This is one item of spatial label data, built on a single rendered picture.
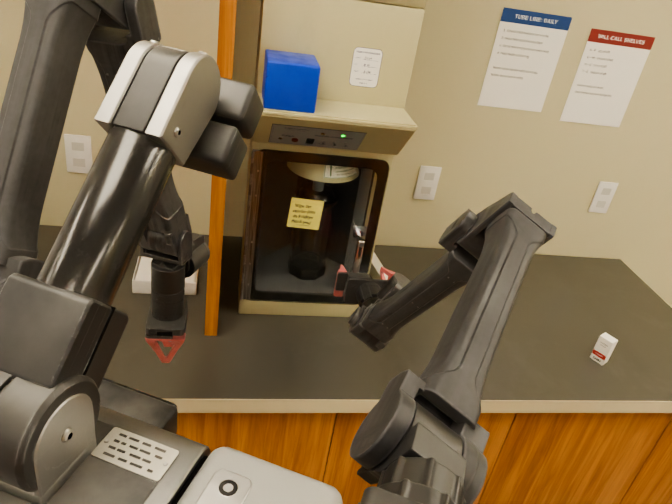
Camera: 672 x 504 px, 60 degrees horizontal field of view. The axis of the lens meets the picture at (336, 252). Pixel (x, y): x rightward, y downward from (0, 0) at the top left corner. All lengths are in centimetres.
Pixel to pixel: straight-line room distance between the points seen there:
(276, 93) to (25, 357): 85
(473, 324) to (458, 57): 124
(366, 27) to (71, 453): 101
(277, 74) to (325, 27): 16
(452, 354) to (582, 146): 151
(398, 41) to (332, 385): 75
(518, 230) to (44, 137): 56
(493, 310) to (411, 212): 128
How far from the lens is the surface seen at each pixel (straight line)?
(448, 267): 88
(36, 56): 72
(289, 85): 114
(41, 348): 38
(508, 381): 150
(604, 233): 226
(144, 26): 79
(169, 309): 105
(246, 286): 144
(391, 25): 125
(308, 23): 123
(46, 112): 71
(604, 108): 203
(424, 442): 51
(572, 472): 181
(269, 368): 136
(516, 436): 160
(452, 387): 58
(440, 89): 179
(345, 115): 118
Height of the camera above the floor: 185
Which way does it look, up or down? 30 degrees down
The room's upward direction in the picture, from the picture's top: 10 degrees clockwise
